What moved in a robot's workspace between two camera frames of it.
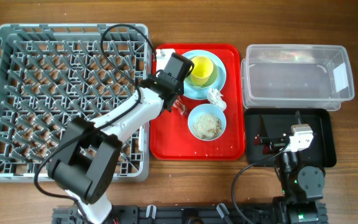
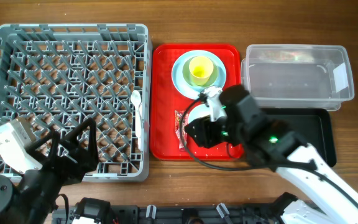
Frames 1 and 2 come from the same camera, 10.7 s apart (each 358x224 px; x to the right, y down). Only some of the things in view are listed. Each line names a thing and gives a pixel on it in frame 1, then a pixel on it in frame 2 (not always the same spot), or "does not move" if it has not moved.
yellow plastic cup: x=203 y=68 does not move
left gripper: x=181 y=88 → x=72 y=173
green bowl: x=211 y=79 does not move
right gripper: x=273 y=144 → x=205 y=136
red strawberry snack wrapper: x=179 y=105 → x=181 y=119
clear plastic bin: x=296 y=77 does not move
